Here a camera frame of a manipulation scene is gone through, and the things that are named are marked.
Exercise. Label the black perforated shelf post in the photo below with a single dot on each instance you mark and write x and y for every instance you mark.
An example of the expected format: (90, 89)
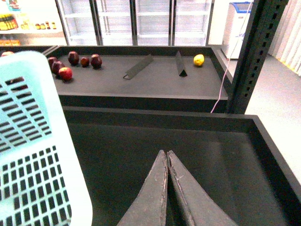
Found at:
(261, 28)

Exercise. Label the dark red apple right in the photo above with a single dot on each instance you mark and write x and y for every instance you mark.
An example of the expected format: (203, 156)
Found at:
(96, 61)

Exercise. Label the small dark red apple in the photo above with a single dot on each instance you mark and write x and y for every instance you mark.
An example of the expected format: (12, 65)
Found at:
(85, 62)

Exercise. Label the left black display tray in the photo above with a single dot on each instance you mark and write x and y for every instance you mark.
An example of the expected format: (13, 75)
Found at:
(15, 49)

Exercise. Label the dark red apple back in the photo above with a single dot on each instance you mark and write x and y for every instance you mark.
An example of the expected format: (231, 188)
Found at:
(73, 58)

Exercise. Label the flat black divider bar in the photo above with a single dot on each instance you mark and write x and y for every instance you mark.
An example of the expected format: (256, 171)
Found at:
(133, 71)

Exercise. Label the light blue plastic basket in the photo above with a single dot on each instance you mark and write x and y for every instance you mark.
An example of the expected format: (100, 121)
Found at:
(41, 181)

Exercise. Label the yellow lemon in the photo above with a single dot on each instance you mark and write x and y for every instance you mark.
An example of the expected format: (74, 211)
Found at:
(198, 60)

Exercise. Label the white grocery shelf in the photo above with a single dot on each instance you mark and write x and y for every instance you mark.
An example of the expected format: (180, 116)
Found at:
(31, 23)

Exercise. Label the glass door refrigerators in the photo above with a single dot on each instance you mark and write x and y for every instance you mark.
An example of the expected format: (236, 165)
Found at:
(135, 22)

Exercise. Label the far black display tray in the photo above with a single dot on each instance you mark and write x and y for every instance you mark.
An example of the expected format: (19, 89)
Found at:
(157, 87)

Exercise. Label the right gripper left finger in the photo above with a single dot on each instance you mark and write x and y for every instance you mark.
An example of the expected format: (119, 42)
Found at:
(149, 207)

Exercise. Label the near black display tray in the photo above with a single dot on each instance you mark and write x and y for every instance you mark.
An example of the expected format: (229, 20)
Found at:
(232, 157)

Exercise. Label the red apple left tray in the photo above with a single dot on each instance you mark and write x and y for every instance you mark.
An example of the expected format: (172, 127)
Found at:
(7, 53)

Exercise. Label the black triangular divider bar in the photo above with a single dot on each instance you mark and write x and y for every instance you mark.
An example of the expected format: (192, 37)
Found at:
(180, 65)

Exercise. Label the dark apple back left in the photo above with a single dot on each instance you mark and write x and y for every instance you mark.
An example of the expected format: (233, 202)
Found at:
(51, 61)

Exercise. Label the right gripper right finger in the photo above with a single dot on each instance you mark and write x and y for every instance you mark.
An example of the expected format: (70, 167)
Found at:
(195, 205)

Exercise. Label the white chest freezer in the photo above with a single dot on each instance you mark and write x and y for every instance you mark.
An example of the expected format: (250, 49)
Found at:
(235, 28)

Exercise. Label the bright red apple front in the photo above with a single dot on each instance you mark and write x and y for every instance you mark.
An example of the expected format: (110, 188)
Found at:
(65, 73)

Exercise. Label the dark apple behind red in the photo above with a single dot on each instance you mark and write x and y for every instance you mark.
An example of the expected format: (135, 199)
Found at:
(56, 66)

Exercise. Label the black display tray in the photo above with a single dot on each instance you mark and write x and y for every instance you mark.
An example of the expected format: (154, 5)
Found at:
(15, 49)
(157, 87)
(232, 157)

